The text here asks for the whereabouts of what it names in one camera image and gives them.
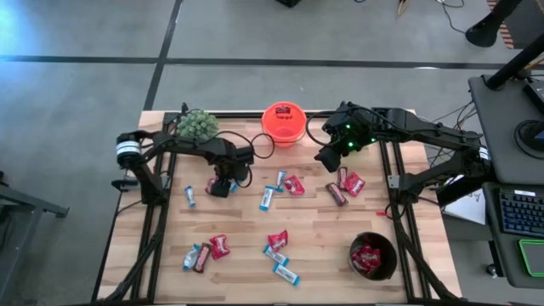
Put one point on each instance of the orange plastic bucket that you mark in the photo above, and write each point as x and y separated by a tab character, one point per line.
284	132

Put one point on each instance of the person's shoe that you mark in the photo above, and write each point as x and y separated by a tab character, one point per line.
481	35

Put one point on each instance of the dark grey cabinet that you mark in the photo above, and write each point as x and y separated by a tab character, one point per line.
529	21

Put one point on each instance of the dark grey keyboard desk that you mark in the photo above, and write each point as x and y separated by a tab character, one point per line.
491	221

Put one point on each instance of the white paper sheet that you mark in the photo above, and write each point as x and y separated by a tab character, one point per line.
469	208

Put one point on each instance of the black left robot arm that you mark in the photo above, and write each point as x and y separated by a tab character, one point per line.
187	144

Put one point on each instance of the person's leg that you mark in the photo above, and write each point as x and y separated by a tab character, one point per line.
506	8

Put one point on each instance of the artificial green potted plant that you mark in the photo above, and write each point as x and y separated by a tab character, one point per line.
197	125

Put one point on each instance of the black backlit keyboard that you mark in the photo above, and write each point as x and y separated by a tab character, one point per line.
523	212

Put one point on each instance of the wooden stick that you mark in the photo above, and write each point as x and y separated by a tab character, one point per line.
401	6

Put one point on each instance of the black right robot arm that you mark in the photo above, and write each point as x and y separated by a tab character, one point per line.
425	132

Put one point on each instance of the black diagonal pole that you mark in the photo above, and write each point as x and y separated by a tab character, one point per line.
514	64
459	191

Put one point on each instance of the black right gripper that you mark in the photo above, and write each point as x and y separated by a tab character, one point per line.
348	127

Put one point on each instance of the black plastic bucket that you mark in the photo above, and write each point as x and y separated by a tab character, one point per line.
389	255

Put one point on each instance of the black monitor stand base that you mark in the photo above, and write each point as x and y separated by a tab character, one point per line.
531	135

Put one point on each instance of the small black knob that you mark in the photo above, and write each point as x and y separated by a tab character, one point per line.
492	270

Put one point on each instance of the brown chocolate bar packet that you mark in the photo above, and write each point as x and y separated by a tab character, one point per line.
336	194
202	257
342	178

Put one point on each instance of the grey metal stand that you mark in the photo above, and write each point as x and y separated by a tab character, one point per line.
30	202

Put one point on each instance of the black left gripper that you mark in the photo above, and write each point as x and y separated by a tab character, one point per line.
234	161

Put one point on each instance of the black floor object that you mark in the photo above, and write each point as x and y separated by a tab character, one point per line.
289	2

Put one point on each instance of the red candy packet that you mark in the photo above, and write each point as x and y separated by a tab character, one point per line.
278	241
354	183
369	254
219	246
210	185
294	185
360	267

